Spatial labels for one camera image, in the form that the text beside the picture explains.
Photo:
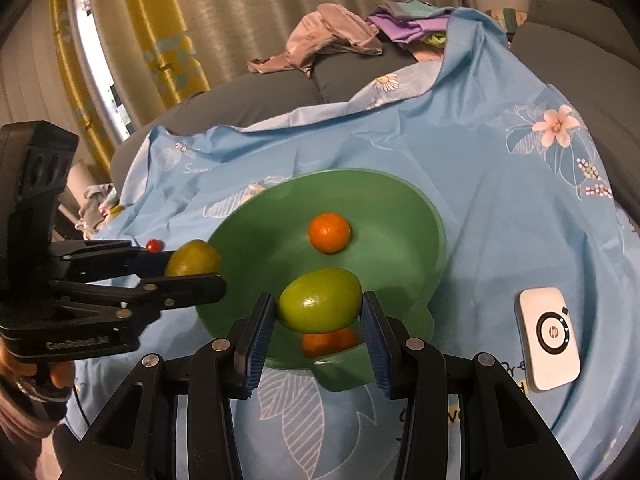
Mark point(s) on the person's left forearm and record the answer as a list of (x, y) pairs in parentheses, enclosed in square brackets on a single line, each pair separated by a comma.
[(14, 420)]

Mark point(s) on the red cherry tomato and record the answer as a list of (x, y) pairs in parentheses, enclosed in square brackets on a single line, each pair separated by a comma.
[(154, 245)]

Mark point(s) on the yellow-green fruit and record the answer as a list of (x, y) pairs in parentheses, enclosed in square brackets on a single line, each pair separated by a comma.
[(192, 257)]

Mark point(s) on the beige curtain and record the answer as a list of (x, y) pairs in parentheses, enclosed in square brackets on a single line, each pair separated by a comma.
[(260, 15)]

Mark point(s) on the purple garment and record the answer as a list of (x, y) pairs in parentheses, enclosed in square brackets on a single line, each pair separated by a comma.
[(405, 30)]

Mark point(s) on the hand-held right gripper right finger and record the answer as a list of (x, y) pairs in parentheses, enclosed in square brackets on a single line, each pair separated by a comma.
[(374, 345)]

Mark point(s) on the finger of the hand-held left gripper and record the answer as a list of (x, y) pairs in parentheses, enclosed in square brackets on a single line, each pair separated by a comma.
[(190, 290), (100, 257)]

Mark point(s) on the white pocket device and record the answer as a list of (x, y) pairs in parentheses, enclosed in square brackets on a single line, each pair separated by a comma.
[(547, 340)]

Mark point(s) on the green plastic bowl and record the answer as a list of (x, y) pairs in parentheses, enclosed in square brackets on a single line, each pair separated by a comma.
[(390, 240)]

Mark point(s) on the grey sofa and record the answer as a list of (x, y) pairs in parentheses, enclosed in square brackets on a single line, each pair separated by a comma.
[(350, 77)]

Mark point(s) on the patterned pillow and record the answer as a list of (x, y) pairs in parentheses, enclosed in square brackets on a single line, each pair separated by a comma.
[(507, 17)]

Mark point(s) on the teal grey garment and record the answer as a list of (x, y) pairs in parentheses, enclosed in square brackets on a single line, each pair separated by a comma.
[(400, 9)]

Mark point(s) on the pink garment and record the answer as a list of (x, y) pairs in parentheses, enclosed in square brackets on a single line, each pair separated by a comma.
[(330, 35)]

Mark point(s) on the white paper roll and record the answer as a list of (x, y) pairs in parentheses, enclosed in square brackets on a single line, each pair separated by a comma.
[(82, 175)]

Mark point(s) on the person's left hand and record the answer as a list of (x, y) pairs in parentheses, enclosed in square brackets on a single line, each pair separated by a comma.
[(60, 375)]

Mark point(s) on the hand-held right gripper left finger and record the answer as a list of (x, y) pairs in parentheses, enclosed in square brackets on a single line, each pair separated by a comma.
[(260, 340)]

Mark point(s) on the yellow patterned curtain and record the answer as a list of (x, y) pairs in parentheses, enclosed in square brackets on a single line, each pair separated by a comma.
[(165, 40)]

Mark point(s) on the orange tangerine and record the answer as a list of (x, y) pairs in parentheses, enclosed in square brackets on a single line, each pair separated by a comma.
[(328, 232), (325, 344)]

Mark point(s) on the blue floral cloth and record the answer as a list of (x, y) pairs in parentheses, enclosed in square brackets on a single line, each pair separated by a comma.
[(490, 220)]

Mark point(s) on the pile of clothes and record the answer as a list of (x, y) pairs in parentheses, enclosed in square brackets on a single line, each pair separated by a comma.
[(95, 207)]

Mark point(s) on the large green fruit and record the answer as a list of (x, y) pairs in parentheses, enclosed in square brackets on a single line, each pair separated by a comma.
[(320, 307)]

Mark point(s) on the lime green garment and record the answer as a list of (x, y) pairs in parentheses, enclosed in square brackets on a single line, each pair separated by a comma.
[(435, 39)]

